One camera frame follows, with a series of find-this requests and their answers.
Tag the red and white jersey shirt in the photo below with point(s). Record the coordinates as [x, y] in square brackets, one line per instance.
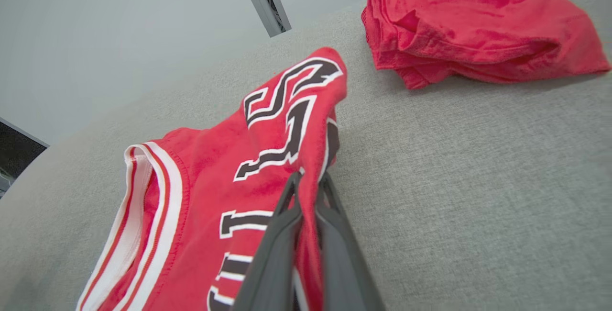
[205, 182]

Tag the grey metal partition post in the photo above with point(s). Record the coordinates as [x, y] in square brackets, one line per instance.
[263, 0]

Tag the red shorts with white trim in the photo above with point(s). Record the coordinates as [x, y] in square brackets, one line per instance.
[468, 19]

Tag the grey fabric sofa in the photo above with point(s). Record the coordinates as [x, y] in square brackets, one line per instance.
[454, 182]

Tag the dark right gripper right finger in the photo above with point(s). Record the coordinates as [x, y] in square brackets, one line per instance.
[346, 277]

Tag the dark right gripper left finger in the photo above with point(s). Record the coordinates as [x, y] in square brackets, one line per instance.
[270, 272]

